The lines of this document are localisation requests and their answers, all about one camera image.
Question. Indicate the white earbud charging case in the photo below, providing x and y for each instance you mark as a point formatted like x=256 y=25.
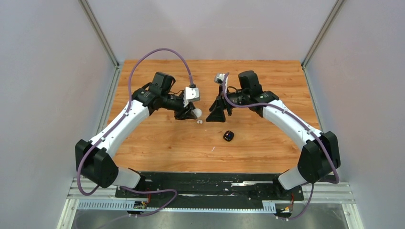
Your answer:
x=197 y=112

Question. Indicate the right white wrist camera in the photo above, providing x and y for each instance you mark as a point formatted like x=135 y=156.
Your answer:
x=221 y=78

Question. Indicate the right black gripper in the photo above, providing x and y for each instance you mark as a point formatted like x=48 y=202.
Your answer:
x=217 y=114

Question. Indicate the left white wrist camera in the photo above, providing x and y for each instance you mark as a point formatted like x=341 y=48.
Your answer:
x=190 y=95

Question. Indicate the aluminium frame post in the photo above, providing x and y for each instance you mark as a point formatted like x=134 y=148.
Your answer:
x=99 y=32
x=322 y=32

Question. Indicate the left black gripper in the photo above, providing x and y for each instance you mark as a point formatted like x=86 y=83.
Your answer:
x=186 y=113

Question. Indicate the left aluminium frame post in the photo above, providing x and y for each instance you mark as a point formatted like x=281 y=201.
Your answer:
x=99 y=32

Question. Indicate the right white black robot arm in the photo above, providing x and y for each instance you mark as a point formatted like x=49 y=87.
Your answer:
x=319 y=150

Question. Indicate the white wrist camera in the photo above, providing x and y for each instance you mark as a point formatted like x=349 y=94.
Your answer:
x=190 y=95
x=221 y=78

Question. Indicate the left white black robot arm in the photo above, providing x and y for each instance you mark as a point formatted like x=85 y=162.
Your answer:
x=94 y=158

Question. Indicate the black earbud charging case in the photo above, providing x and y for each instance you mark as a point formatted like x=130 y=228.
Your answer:
x=228 y=136

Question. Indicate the right aluminium frame post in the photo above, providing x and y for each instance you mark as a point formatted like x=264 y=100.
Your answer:
x=322 y=32

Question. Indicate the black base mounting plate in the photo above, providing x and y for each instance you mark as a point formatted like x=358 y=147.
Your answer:
x=220 y=190

